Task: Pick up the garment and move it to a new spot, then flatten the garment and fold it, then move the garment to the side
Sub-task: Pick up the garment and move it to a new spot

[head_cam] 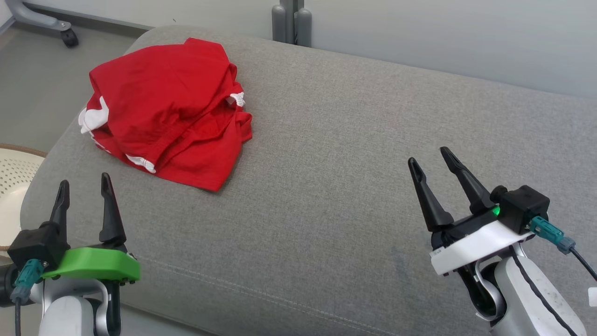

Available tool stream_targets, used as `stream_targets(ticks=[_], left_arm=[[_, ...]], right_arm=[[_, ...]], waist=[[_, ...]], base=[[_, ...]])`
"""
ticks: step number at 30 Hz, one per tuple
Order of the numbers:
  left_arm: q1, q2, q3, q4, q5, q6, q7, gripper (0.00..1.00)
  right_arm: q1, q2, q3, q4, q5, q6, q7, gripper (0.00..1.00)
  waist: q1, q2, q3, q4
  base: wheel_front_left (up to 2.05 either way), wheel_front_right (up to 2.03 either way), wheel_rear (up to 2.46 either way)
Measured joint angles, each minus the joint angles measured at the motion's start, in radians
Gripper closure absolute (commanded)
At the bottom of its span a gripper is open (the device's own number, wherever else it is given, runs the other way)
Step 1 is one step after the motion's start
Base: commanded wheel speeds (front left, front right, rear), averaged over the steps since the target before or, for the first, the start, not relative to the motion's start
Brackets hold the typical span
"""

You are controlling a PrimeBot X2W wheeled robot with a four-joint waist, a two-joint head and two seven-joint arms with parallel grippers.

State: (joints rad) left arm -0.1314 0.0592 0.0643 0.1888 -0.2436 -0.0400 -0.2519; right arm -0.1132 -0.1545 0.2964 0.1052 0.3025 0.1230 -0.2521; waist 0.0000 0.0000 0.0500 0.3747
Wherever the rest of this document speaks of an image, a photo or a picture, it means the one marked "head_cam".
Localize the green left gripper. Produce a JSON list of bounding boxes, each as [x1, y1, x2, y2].
[[41, 172, 140, 285]]

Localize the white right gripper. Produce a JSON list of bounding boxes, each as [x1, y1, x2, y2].
[[408, 147, 535, 277]]

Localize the red Bulls basketball jersey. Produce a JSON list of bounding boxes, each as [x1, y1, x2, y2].
[[78, 96, 253, 193]]

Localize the red shorts white stripe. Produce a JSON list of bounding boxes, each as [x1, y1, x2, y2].
[[89, 37, 246, 161]]

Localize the cream perforated laundry basket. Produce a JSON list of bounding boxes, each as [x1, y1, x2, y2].
[[0, 144, 47, 255]]

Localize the grey fabric sofa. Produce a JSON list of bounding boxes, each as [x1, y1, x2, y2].
[[20, 26, 597, 336]]

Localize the grey stand leg with caster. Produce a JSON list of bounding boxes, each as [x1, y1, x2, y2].
[[5, 0, 79, 48]]

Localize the grey rounded posts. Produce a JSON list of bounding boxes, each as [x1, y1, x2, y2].
[[272, 0, 312, 47]]

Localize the left camera cable teal plug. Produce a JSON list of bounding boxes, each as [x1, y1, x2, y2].
[[10, 259, 47, 336]]

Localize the camera cable teal plug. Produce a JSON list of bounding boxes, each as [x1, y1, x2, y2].
[[529, 216, 597, 280], [10, 259, 47, 336]]

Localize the right camera cable teal plug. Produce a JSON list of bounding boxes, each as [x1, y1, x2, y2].
[[529, 216, 597, 280]]

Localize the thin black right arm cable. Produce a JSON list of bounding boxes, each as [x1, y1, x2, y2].
[[511, 246, 579, 336]]

